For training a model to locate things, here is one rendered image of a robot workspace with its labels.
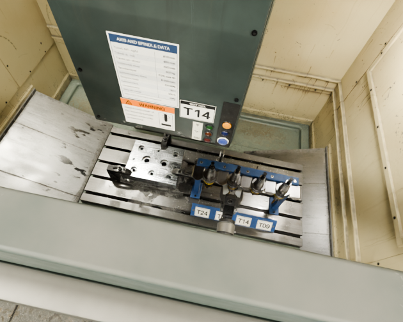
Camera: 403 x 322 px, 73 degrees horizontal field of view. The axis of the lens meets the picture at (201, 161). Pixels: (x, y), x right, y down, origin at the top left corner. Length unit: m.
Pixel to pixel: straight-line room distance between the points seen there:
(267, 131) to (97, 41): 1.74
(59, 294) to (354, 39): 1.82
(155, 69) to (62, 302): 0.54
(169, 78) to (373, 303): 0.60
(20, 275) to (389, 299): 0.28
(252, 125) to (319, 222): 0.94
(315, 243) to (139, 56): 1.36
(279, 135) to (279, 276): 2.10
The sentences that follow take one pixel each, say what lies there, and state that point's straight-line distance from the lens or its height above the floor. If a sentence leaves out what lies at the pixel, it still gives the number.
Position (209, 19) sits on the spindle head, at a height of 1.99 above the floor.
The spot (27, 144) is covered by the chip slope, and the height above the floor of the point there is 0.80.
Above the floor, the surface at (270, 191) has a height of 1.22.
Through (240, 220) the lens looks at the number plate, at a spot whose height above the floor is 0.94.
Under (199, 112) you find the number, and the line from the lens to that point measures 0.76.
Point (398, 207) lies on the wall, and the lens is 1.28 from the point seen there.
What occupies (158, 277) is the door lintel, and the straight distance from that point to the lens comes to 0.18.
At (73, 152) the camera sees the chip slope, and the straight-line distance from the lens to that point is 2.01.
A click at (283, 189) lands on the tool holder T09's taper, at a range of 1.23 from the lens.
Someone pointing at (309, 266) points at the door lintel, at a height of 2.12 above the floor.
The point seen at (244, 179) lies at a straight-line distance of 1.24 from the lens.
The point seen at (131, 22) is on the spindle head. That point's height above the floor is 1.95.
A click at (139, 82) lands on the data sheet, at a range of 0.74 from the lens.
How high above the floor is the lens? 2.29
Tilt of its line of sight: 60 degrees down
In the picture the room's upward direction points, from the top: 8 degrees clockwise
